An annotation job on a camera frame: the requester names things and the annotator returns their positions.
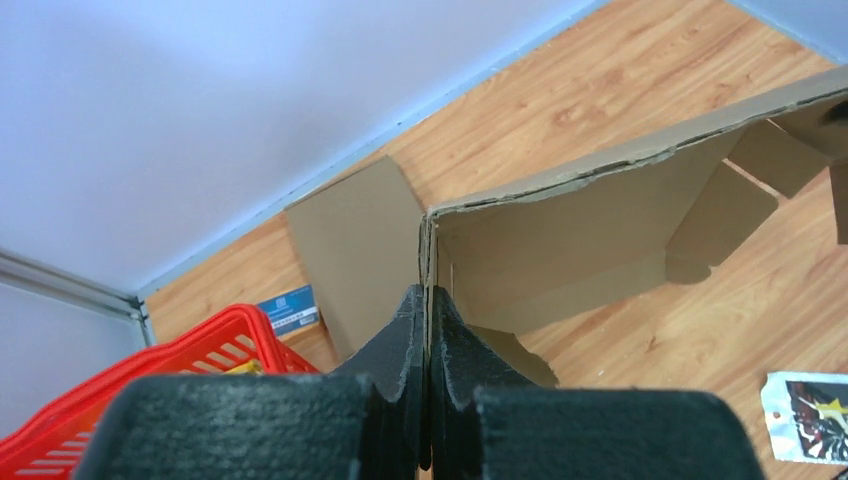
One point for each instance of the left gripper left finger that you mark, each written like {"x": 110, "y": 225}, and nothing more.
{"x": 360, "y": 421}

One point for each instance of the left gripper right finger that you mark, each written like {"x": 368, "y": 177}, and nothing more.
{"x": 491, "y": 422}

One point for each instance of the cardboard box stack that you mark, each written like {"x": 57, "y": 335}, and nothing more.
{"x": 666, "y": 207}

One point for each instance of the plastic bag with printed card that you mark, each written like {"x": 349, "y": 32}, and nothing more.
{"x": 806, "y": 416}

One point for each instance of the red plastic shopping basket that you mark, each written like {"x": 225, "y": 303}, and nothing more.
{"x": 238, "y": 339}

